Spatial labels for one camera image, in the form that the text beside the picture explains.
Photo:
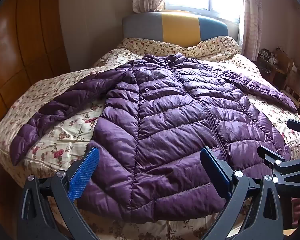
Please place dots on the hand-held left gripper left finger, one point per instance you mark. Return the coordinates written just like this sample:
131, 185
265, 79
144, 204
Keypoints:
83, 173

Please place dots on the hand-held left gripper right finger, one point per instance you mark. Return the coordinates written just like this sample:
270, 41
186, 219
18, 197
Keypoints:
221, 177

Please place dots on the purple puffer jacket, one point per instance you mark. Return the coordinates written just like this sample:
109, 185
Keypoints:
165, 120

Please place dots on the large floral print quilt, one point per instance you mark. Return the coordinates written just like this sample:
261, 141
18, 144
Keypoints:
65, 140

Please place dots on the wooden chair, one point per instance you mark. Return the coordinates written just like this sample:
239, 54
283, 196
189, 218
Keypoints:
293, 80

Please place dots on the cluttered wooden side table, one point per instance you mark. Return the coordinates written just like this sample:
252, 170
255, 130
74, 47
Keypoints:
266, 62

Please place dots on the small floral print duvet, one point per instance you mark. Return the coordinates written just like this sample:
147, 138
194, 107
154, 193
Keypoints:
215, 46

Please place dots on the brown wooden wardrobe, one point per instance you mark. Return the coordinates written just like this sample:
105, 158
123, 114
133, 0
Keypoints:
22, 55

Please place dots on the grey yellow blue headboard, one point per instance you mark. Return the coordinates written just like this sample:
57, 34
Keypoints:
180, 27

